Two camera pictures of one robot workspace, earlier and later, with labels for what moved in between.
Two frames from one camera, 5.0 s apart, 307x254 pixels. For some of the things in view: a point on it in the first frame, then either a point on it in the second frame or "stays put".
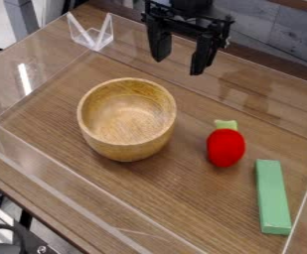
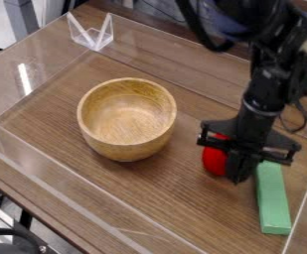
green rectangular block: x=271 y=197 stays put
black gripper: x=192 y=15 → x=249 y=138
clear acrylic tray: x=168 y=162 stays put
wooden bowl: x=127 y=117 stays put
